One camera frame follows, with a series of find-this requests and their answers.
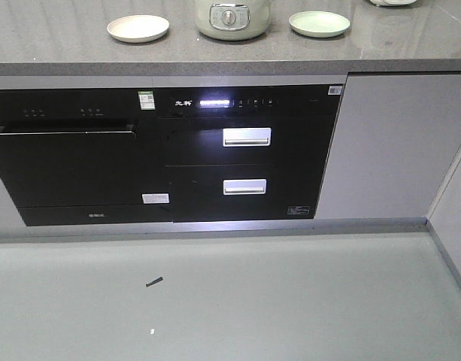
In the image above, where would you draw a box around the black drawer sterilizer cabinet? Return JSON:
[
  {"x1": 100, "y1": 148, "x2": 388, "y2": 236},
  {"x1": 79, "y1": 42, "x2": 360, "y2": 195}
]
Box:
[{"x1": 155, "y1": 84, "x2": 343, "y2": 223}]

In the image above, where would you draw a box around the small black floor debris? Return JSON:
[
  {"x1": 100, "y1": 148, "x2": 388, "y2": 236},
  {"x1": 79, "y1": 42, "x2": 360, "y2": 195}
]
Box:
[{"x1": 145, "y1": 277, "x2": 163, "y2": 287}]

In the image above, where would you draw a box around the green electric cooking pot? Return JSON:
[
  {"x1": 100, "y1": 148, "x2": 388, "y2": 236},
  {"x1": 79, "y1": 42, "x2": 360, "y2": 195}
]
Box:
[{"x1": 194, "y1": 0, "x2": 271, "y2": 41}]

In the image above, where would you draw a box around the black built-in dishwasher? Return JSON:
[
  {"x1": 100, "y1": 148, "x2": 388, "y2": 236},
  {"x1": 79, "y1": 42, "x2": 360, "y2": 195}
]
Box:
[{"x1": 0, "y1": 89, "x2": 172, "y2": 226}]

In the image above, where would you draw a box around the green plate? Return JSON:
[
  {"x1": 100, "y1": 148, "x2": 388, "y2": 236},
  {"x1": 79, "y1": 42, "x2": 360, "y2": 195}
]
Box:
[{"x1": 289, "y1": 11, "x2": 350, "y2": 38}]

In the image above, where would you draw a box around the beige plate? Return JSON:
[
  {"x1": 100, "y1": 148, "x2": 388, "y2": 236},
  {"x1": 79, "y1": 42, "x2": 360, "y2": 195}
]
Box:
[{"x1": 107, "y1": 15, "x2": 170, "y2": 44}]

